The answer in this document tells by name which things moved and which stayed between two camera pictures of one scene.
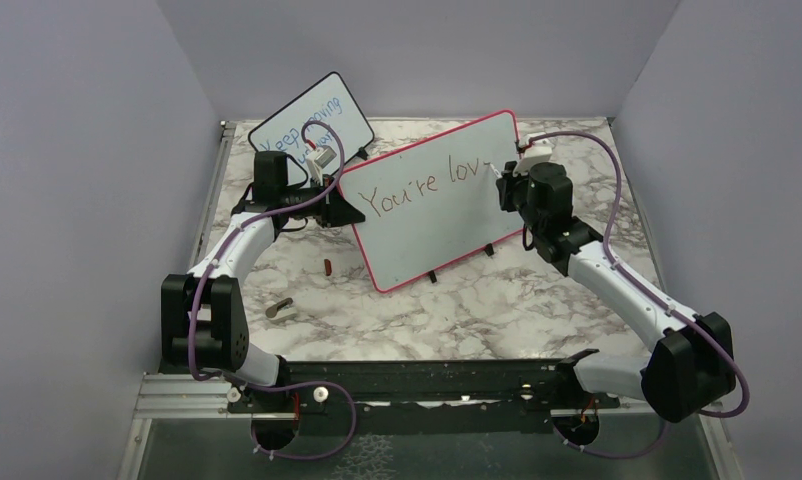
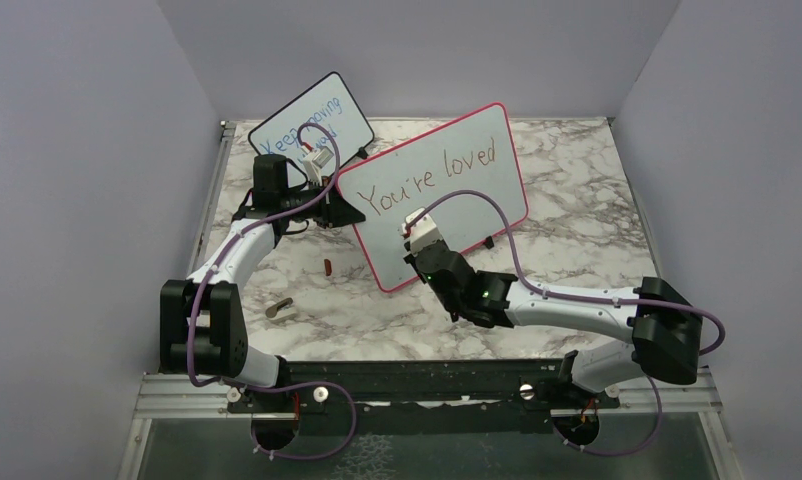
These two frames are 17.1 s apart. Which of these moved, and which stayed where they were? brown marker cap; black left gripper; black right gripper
Moved: black right gripper
Stayed: black left gripper; brown marker cap
